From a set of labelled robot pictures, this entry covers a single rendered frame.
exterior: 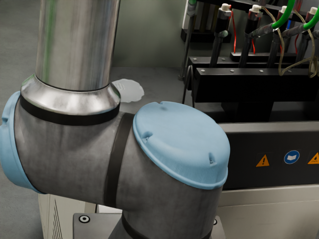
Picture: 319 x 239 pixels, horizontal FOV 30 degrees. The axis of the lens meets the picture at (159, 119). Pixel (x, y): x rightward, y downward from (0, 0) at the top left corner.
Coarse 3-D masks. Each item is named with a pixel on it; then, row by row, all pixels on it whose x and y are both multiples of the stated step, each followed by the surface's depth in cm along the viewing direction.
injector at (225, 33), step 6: (222, 12) 141; (222, 18) 142; (228, 18) 143; (216, 24) 144; (222, 24) 143; (216, 30) 144; (222, 30) 144; (216, 36) 145; (222, 36) 143; (216, 42) 146; (216, 48) 147; (216, 54) 148; (210, 60) 149; (216, 60) 149; (210, 66) 150
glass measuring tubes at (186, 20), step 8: (200, 8) 171; (208, 8) 169; (216, 8) 170; (184, 16) 172; (200, 16) 172; (208, 16) 173; (216, 16) 171; (184, 24) 172; (200, 24) 172; (208, 24) 174; (184, 32) 172; (192, 32) 172; (200, 32) 173; (208, 32) 173; (184, 40) 172; (192, 40) 172; (200, 40) 173; (208, 40) 174; (224, 40) 175
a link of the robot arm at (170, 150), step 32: (128, 128) 68; (160, 128) 66; (192, 128) 68; (128, 160) 66; (160, 160) 64; (192, 160) 64; (224, 160) 67; (128, 192) 67; (160, 192) 66; (192, 192) 66; (160, 224) 68; (192, 224) 69
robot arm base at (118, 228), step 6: (120, 222) 75; (126, 222) 72; (114, 228) 78; (120, 228) 75; (126, 228) 73; (114, 234) 76; (120, 234) 74; (126, 234) 73; (132, 234) 72; (138, 234) 71; (210, 234) 74
